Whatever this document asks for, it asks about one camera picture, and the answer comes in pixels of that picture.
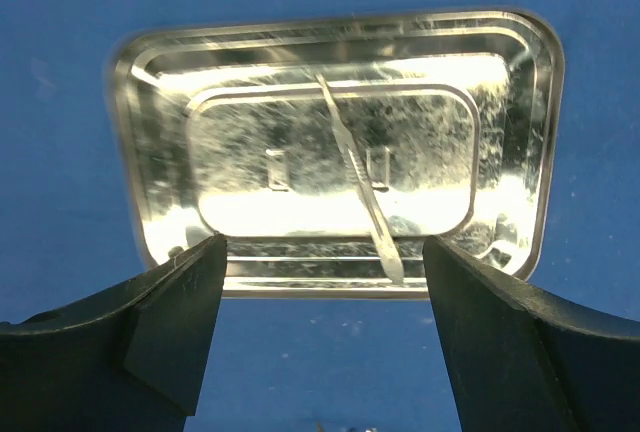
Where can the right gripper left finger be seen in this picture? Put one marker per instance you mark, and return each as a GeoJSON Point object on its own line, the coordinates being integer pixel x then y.
{"type": "Point", "coordinates": [129, 358]}

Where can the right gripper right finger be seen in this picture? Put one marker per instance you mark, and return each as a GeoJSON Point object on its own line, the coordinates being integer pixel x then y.
{"type": "Point", "coordinates": [520, 358]}

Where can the blue surgical cloth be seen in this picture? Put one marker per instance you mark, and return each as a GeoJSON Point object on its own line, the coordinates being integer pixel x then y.
{"type": "Point", "coordinates": [287, 365]}

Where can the steel instrument tray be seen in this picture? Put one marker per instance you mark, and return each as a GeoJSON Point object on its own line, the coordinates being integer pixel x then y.
{"type": "Point", "coordinates": [224, 130]}

